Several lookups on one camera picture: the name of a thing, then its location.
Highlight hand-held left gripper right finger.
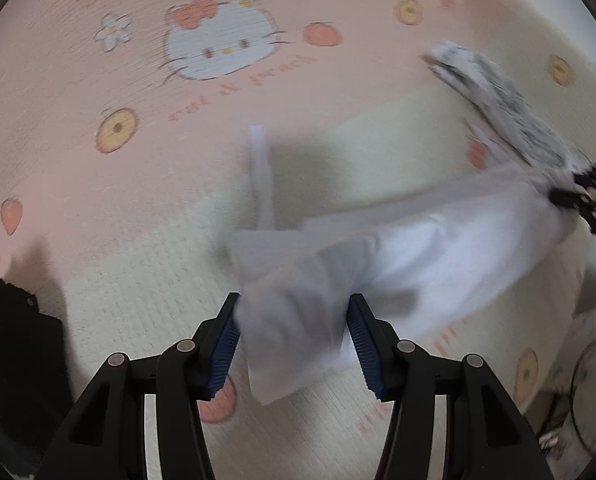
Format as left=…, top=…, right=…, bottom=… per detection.
left=346, top=293, right=554, bottom=480

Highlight white blue-printed garment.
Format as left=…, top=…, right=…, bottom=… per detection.
left=422, top=40, right=594, bottom=171

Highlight white shirt with navy trim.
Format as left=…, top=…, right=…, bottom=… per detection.
left=228, top=125, right=586, bottom=406

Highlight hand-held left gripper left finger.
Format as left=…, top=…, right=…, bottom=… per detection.
left=34, top=292, right=242, bottom=480

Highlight black garment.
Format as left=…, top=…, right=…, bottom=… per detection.
left=0, top=280, right=76, bottom=476

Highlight pink cream cartoon printed blanket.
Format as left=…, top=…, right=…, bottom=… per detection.
left=0, top=0, right=596, bottom=480

